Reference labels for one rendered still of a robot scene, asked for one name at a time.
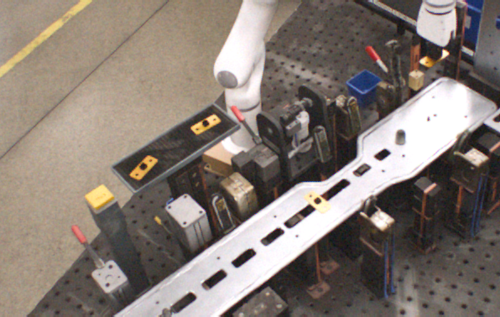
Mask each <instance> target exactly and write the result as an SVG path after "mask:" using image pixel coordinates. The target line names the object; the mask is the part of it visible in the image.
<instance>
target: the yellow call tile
mask: <svg viewBox="0 0 500 317"><path fill-rule="evenodd" d="M85 198H86V199H87V200H89V202H90V204H91V205H92V206H93V207H94V208H95V209H96V210H98V209H100V208H101V207H103V206H104V205H106V204H107V203H109V202H110V200H112V199H114V196H113V194H112V193H111V192H110V191H109V190H108V189H107V188H106V186H105V185H104V184H102V185H101V186H99V187H98V188H96V189H95V190H93V191H92V192H90V193H89V194H86V195H85Z"/></svg>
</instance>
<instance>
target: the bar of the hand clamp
mask: <svg viewBox="0 0 500 317"><path fill-rule="evenodd" d="M384 45H385V49H386V57H387V66H388V80H389V84H392V85H393V86H394V88H395V92H396V85H395V80H396V81H397V82H398V83H399V85H398V86H397V87H398V88H400V89H401V88H403V87H402V78H401V69H400V60H399V55H401V54H402V53H403V51H404V47H403V46H402V45H398V41H396V40H394V39H392V40H391V41H389V42H388V43H385V44H384ZM395 92H394V93H395Z"/></svg>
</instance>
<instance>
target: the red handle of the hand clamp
mask: <svg viewBox="0 0 500 317"><path fill-rule="evenodd" d="M365 51H366V52H367V54H368V55H369V56H370V58H371V59H372V62H373V63H375V64H376V65H377V66H378V67H379V69H380V70H381V71H382V72H383V73H384V74H385V76H386V77H387V78H388V69H387V67H386V66H385V65H384V64H383V62H382V61H381V58H380V57H379V56H378V54H376V53H375V52H374V50H373V49H372V47H371V46H369V47H368V46H367V47H366V48H365Z"/></svg>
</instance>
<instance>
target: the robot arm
mask: <svg viewBox="0 0 500 317"><path fill-rule="evenodd" d="M277 4H278V0H243V3H242V6H241V9H240V12H239V15H238V18H237V21H236V23H235V25H234V27H233V29H232V31H231V33H230V35H228V37H227V41H226V43H225V44H224V46H223V48H222V49H221V52H220V54H219V55H218V57H217V58H216V63H215V65H214V76H215V78H216V81H217V82H218V84H220V85H221V86H222V87H224V88H225V101H226V107H227V114H229V115H230V116H231V117H233V118H234V119H235V120H236V121H238V119H237V118H236V116H235V115H234V113H233V112H232V110H231V109H232V105H234V106H235V105H236V106H237V108H238V110H239V111H240V113H241V114H242V115H243V116H244V117H245V119H246V120H245V121H246V122H247V124H248V126H249V127H250V128H251V129H252V130H253V132H254V133H255V134H256V135H258V126H257V122H256V116H257V115H258V114H259V113H260V112H262V109H261V97H260V84H261V79H262V75H263V66H264V59H265V46H264V42H263V39H264V36H265V34H266V33H267V30H268V27H269V25H270V23H271V21H272V18H273V16H274V12H275V10H276V7H277ZM455 5H456V0H423V2H422V4H421V7H420V10H419V16H418V22H417V33H418V34H419V35H420V36H422V37H424V40H425V44H426V45H427V46H426V56H427V57H430V55H431V54H433V53H434V62H436V61H437V60H438V59H439V58H441V57H442V56H443V50H444V48H449V49H452V48H453V47H454V46H455V43H454V38H455V35H456V10H455V9H454V6H455ZM238 122H239V121H238ZM239 123H240V122H239ZM240 124H241V129H240V130H238V131H237V132H235V133H233V134H232V135H231V136H230V137H227V138H225V139H224V140H222V141H221V144H222V146H223V148H224V149H225V150H226V151H227V152H230V153H232V155H235V156H236V155H237V153H239V152H240V151H242V150H244V151H245V152H247V151H248V150H249V149H250V148H252V147H254V146H255V145H256V144H255V143H254V141H253V140H252V138H253V137H252V136H251V134H250V133H249V132H248V130H247V129H246V128H245V127H244V126H243V124H242V123H240Z"/></svg>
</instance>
